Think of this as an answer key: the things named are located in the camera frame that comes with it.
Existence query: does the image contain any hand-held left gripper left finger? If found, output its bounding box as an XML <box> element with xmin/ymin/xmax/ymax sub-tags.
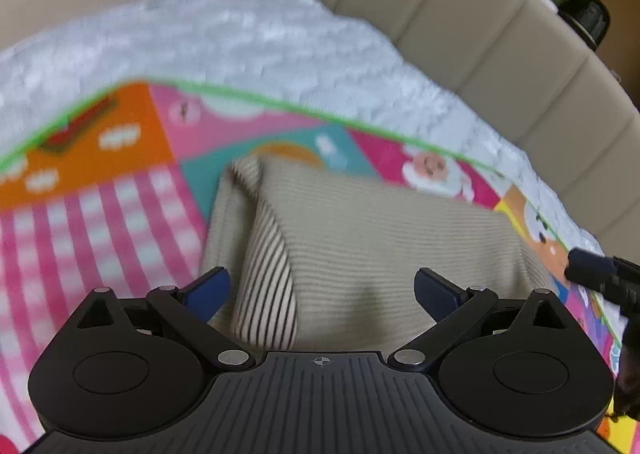
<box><xmin>75</xmin><ymin>268</ymin><xmax>257</xmax><ymax>371</ymax></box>

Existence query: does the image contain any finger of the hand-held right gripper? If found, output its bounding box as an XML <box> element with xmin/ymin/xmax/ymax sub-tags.
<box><xmin>564</xmin><ymin>248</ymin><xmax>618</xmax><ymax>292</ymax></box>

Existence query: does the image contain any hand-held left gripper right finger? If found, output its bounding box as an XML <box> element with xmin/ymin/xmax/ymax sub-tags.
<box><xmin>387</xmin><ymin>268</ymin><xmax>568</xmax><ymax>371</ymax></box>

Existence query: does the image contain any beige striped knit garment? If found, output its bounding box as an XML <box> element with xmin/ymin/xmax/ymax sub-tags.
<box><xmin>200</xmin><ymin>156</ymin><xmax>556</xmax><ymax>352</ymax></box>

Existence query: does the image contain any colourful printed blanket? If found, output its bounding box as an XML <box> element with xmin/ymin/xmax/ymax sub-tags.
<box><xmin>0</xmin><ymin>78</ymin><xmax>640</xmax><ymax>454</ymax></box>

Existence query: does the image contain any black round object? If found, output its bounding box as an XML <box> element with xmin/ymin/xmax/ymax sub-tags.
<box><xmin>557</xmin><ymin>0</ymin><xmax>612</xmax><ymax>52</ymax></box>

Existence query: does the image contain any white quilted mattress cover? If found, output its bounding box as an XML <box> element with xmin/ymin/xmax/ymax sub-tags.
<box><xmin>0</xmin><ymin>0</ymin><xmax>608</xmax><ymax>257</ymax></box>

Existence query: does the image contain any beige padded headboard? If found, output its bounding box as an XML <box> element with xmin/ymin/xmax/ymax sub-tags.
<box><xmin>287</xmin><ymin>0</ymin><xmax>640</xmax><ymax>255</ymax></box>

